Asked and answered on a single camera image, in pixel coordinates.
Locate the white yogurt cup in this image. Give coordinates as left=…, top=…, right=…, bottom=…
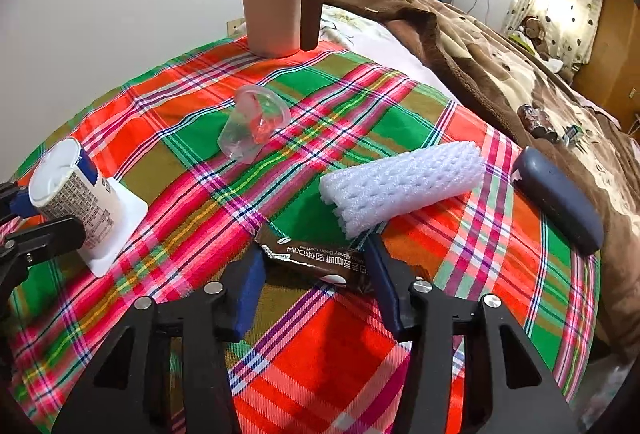
left=28, top=137, right=148, bottom=278

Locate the wooden wardrobe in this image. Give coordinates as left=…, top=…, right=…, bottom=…
left=573, top=0, right=639, bottom=131

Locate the teddy bear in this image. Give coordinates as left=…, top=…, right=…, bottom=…
left=521, top=16, right=549, bottom=60

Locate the wall power socket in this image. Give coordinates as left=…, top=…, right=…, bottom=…
left=226, top=17, right=246, bottom=38

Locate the small green box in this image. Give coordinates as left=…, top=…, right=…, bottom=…
left=562, top=124, right=584, bottom=147

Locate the white foam fruit net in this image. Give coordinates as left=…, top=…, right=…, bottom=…
left=319, top=142, right=486, bottom=239

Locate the dark blue glasses case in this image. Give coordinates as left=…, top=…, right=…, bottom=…
left=512, top=146, right=604, bottom=255

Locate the brown snack wrapper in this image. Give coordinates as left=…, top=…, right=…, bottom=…
left=255, top=224, right=372, bottom=293

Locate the brown blanket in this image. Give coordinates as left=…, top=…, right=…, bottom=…
left=324, top=0, right=639, bottom=357

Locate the plaid tablecloth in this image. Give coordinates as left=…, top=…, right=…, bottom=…
left=6, top=39, right=600, bottom=431

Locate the clear plastic cup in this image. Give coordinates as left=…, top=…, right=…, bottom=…
left=217, top=84, right=292, bottom=165

